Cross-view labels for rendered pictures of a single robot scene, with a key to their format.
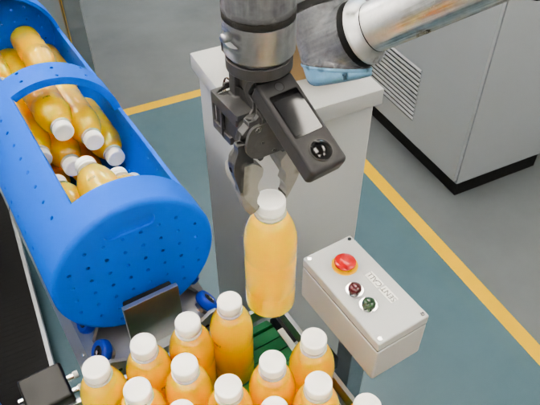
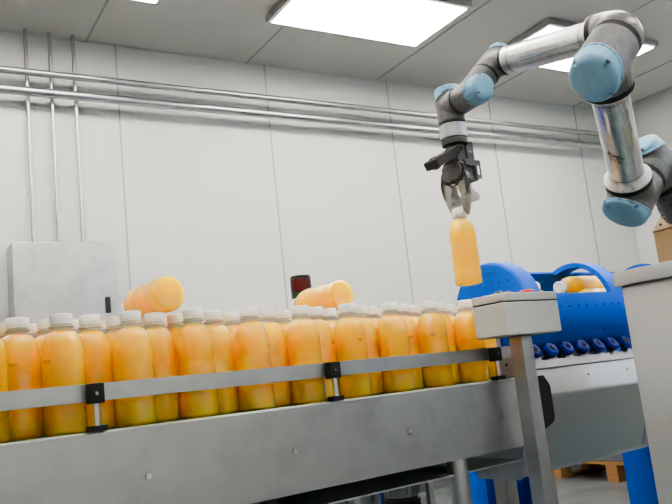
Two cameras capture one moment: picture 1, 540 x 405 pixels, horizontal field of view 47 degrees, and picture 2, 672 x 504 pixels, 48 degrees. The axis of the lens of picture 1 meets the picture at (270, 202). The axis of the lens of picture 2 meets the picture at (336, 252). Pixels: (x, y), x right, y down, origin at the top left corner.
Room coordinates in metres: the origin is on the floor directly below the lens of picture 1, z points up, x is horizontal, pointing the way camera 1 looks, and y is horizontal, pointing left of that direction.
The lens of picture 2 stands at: (0.02, -1.97, 0.94)
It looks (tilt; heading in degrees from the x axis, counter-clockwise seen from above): 9 degrees up; 85
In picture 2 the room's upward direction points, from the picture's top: 6 degrees counter-clockwise
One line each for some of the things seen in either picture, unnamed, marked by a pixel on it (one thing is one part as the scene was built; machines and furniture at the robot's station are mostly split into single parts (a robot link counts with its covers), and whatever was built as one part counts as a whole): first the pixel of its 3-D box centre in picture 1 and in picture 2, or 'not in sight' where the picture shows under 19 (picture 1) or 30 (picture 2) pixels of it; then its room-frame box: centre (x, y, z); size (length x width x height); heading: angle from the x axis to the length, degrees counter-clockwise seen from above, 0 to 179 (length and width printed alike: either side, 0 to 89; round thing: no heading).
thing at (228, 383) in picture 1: (228, 389); not in sight; (0.44, 0.06, 1.09); 0.04 x 0.04 x 0.02
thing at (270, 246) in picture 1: (270, 257); (464, 249); (0.55, 0.00, 1.25); 0.07 x 0.07 x 0.19
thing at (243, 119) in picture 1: (255, 97); (459, 162); (0.57, 0.02, 1.49); 0.09 x 0.08 x 0.12; 32
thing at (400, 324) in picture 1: (360, 303); (516, 314); (0.62, -0.15, 1.05); 0.20 x 0.10 x 0.10; 32
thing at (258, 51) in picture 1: (256, 35); (452, 134); (0.56, 0.01, 1.57); 0.08 x 0.08 x 0.05
